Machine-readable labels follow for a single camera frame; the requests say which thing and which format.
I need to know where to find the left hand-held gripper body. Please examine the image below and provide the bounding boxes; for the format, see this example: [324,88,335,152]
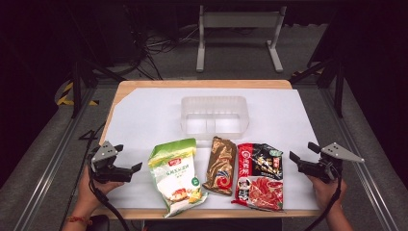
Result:
[89,141,134,185]

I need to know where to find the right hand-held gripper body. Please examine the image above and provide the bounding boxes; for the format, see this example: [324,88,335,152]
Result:
[297,141,366,185]

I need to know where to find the green and white packet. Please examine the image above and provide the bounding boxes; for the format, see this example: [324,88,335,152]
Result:
[146,137,209,219]

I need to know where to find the red and black packet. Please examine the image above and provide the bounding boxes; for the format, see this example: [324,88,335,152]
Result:
[231,141,286,213]

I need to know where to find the gold brown packet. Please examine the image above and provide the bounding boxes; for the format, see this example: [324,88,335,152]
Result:
[202,136,238,197]

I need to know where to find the clear plastic container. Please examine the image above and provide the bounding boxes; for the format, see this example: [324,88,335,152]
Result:
[179,94,251,141]

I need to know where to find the person's right hand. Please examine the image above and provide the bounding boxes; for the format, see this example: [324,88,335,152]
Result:
[308,174,348,213]

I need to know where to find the person's left hand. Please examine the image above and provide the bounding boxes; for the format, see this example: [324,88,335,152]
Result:
[78,166,125,211]

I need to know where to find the white paper sheet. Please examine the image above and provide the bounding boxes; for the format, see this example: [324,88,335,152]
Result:
[95,88,322,212]

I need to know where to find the black tripod stand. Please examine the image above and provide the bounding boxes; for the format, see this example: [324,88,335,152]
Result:
[67,57,127,119]
[288,58,346,118]

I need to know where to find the yellow black floor tape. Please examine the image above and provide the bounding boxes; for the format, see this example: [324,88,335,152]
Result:
[56,81,99,107]

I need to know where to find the grey metal stand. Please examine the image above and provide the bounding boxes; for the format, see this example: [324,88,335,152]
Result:
[195,4,288,74]

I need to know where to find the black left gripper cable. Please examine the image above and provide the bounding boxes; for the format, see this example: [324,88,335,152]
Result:
[88,160,131,231]

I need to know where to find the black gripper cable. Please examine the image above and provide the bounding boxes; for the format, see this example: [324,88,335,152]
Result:
[88,160,131,231]
[303,165,344,231]

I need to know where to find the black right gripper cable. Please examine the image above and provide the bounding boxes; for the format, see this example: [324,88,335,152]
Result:
[303,165,344,231]

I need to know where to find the aluminium rail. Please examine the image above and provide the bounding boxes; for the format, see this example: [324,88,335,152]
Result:
[319,86,399,231]
[13,86,98,231]

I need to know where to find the red string bracelet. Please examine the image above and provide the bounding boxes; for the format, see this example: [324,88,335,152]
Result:
[65,215,93,226]

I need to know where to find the bundle of black floor cables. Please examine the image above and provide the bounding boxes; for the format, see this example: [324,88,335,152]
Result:
[126,18,200,81]

